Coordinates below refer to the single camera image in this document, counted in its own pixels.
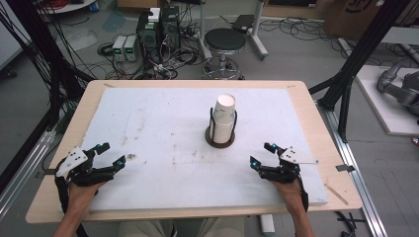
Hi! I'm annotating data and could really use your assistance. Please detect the person's leg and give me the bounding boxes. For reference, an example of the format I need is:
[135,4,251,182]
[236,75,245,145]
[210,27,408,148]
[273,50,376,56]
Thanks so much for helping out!
[118,219,176,237]
[197,215,247,237]

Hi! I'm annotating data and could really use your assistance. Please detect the tangle of floor cables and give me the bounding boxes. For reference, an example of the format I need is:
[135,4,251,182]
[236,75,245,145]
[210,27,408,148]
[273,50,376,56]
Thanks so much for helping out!
[96,39,206,81]

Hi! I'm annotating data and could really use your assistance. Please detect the stack of white paper cups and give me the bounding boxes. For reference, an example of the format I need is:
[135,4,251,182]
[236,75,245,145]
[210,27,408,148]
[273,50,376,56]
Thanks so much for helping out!
[210,93,237,144]

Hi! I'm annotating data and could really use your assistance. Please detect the white floor platform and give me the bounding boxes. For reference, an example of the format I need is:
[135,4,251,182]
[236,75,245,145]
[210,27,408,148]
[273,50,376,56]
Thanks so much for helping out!
[355,64,419,137]

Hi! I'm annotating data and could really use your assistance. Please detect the black gripper strap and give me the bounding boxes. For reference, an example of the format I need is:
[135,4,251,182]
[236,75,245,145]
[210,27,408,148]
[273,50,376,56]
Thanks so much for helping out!
[53,175,71,214]
[296,176,310,212]

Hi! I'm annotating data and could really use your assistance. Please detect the white table foot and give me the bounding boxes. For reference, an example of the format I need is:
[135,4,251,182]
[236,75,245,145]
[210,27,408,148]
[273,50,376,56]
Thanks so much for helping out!
[259,213,277,236]

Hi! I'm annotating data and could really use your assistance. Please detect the black computer tower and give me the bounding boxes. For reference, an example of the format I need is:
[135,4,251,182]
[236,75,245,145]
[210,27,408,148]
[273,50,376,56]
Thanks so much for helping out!
[160,5,182,55]
[135,11,163,64]

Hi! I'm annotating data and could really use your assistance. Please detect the black tape piece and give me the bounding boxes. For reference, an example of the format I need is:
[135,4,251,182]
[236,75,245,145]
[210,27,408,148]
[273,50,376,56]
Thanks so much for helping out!
[335,163,357,173]
[35,168,59,179]

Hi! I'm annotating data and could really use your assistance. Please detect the black right gripper strap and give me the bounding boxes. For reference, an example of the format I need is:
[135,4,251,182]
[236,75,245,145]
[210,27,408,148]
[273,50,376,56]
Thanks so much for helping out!
[296,176,310,212]

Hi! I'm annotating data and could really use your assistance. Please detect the black cable bundle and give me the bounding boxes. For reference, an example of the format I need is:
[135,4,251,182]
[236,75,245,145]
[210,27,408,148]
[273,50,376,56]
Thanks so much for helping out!
[334,210,366,237]

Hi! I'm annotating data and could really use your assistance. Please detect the black metal frame strut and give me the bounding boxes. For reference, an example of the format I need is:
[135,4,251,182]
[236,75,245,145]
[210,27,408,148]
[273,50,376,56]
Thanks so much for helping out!
[308,0,413,143]

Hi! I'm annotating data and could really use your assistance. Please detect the grey power supply unit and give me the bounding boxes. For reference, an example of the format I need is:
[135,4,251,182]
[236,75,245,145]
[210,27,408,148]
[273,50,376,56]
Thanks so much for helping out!
[124,35,140,63]
[112,35,128,63]

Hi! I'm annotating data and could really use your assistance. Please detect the round white table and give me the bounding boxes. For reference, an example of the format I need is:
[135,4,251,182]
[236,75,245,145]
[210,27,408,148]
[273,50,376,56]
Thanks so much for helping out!
[37,0,97,15]

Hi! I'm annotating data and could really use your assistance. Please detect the black round stool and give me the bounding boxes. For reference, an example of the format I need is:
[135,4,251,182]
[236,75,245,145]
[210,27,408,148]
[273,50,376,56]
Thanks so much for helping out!
[202,28,247,80]

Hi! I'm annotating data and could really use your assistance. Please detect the brown cardboard box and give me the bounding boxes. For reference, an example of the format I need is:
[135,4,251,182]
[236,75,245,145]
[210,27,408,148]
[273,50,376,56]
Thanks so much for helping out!
[323,0,419,41]

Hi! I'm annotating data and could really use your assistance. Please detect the black floor cables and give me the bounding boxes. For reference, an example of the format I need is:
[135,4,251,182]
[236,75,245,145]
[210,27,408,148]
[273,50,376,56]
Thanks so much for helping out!
[258,17,342,43]

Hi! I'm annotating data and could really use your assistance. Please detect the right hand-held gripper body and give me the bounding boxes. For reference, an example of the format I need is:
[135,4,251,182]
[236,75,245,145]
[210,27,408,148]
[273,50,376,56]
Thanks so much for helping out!
[259,146,319,185]

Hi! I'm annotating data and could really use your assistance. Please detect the white metal stand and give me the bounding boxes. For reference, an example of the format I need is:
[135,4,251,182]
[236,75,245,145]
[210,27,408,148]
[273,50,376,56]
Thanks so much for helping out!
[197,0,270,61]

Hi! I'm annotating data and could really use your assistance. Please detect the flat black device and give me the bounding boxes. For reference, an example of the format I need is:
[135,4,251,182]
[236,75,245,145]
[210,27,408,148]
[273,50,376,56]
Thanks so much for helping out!
[231,14,257,35]

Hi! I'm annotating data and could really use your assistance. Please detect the small white box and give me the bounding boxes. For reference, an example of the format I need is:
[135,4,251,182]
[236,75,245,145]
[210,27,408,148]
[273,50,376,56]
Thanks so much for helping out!
[147,7,162,24]

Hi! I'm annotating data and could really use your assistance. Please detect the person's left leg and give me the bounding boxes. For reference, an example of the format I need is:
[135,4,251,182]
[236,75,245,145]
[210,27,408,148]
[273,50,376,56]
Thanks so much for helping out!
[118,219,176,237]

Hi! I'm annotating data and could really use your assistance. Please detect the black left gripper strap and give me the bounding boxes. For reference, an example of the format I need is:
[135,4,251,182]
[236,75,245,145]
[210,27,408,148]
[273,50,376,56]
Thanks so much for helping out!
[53,175,71,214]

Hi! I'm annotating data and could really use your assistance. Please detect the black wire cup holder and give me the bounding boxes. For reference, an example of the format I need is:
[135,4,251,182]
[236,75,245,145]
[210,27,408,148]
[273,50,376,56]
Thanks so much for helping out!
[205,107,238,149]

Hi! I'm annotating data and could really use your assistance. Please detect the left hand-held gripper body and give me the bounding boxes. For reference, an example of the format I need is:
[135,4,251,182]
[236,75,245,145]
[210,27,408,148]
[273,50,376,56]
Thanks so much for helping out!
[54,146,115,188]

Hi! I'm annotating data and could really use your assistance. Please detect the black frame with cables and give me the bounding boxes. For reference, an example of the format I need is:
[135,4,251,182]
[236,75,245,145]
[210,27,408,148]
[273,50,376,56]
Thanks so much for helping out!
[0,0,97,139]

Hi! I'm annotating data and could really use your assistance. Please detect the person's left hand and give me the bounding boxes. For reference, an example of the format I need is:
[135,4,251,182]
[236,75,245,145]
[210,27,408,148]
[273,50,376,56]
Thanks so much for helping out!
[64,181,107,215]

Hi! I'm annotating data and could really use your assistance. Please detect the person's right hand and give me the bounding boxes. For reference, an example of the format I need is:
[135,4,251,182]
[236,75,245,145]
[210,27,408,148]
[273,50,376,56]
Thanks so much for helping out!
[268,179,306,215]

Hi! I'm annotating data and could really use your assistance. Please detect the thin wooden stick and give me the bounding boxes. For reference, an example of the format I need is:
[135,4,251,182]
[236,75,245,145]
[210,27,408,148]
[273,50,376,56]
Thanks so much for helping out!
[324,183,350,206]

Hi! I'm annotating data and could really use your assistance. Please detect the aluminium rail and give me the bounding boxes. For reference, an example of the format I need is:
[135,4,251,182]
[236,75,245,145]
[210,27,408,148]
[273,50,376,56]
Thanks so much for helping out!
[316,101,389,237]
[0,128,57,220]

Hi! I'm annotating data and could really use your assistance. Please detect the white foam mat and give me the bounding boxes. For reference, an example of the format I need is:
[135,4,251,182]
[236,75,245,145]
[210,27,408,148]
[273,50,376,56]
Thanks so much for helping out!
[57,87,329,212]

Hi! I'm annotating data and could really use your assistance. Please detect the person's right leg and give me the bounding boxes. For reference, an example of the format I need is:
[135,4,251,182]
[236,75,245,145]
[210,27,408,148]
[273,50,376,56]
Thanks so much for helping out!
[197,215,247,237]

